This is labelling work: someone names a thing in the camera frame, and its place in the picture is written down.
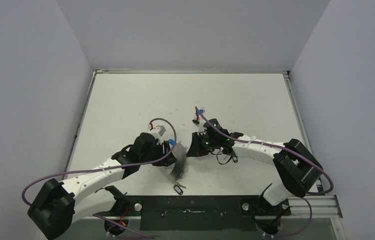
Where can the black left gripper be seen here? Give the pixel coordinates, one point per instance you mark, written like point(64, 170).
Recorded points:
point(163, 148)

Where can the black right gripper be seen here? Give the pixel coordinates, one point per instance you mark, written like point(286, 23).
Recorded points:
point(194, 145)

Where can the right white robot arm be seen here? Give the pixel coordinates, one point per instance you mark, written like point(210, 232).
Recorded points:
point(296, 166)

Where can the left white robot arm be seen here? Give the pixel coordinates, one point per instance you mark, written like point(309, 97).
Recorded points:
point(59, 204)

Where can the black key tag with key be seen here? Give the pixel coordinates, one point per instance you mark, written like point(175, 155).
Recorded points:
point(178, 188)

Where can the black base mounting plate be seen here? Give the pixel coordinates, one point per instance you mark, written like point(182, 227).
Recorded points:
point(199, 212)

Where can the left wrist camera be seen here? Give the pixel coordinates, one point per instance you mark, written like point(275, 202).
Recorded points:
point(157, 130)

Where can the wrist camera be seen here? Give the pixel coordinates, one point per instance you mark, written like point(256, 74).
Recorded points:
point(199, 122)
point(157, 130)

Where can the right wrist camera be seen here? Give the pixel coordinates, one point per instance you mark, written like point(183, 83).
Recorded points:
point(199, 122)

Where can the aluminium table frame rail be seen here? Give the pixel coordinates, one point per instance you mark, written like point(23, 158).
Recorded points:
point(324, 206)

